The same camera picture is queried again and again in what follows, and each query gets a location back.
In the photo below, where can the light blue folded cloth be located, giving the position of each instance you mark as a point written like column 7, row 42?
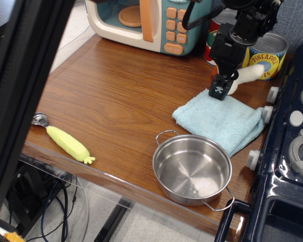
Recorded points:
column 230, row 123

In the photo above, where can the yellow handled metal spoon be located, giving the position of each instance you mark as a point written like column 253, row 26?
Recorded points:
column 68, row 143

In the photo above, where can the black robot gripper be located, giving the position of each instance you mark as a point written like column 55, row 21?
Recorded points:
column 227, row 51

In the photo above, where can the plush brown mushroom toy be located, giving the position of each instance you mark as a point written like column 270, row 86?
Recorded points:
column 247, row 74

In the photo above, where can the black foreground post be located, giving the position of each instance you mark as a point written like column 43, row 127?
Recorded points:
column 31, row 38

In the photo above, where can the toy microwave oven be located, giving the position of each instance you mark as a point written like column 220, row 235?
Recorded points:
column 151, row 25

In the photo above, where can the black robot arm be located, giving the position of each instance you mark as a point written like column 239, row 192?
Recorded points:
column 253, row 20

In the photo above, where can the stainless steel pot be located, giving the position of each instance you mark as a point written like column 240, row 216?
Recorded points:
column 192, row 170

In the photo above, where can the red tomato can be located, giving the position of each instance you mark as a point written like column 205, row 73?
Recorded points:
column 226, row 16

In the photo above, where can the dark blue toy stove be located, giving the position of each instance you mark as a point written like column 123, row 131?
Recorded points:
column 275, row 211

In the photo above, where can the pineapple slices can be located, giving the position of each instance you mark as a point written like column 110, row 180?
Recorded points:
column 269, row 51

